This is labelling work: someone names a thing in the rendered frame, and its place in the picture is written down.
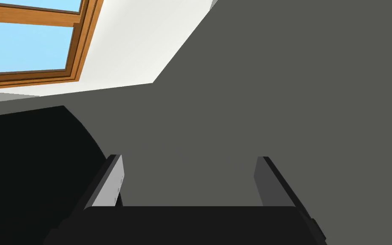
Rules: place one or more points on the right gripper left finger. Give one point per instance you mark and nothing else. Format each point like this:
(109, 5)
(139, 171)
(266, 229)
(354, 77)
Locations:
(109, 185)

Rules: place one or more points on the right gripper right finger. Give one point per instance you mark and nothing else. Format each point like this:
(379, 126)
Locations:
(273, 185)

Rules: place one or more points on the black appliance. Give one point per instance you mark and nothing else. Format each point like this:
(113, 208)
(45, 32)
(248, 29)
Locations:
(29, 163)

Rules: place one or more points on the wooden framed window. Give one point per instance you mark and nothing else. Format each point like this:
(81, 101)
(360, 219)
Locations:
(26, 44)

